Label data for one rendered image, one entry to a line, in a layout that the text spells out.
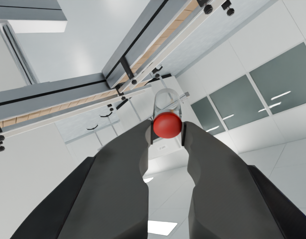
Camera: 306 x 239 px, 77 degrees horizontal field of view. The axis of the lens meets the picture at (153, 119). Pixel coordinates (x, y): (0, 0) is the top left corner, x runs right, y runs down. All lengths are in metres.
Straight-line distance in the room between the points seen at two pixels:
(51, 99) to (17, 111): 0.12
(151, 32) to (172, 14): 0.09
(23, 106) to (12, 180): 0.64
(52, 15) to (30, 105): 0.46
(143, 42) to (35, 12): 0.54
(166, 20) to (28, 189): 1.12
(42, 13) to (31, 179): 0.87
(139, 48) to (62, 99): 0.35
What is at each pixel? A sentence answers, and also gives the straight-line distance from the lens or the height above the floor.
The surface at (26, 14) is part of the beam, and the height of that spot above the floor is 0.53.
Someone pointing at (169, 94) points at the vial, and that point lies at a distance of 0.15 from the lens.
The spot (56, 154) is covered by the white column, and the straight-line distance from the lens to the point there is 1.37.
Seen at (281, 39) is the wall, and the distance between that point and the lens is 5.07.
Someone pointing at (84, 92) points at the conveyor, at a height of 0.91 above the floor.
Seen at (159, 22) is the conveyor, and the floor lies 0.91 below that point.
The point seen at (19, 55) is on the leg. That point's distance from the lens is 0.92.
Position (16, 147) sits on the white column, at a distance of 1.36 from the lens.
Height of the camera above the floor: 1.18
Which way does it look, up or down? 3 degrees down
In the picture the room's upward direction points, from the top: 152 degrees clockwise
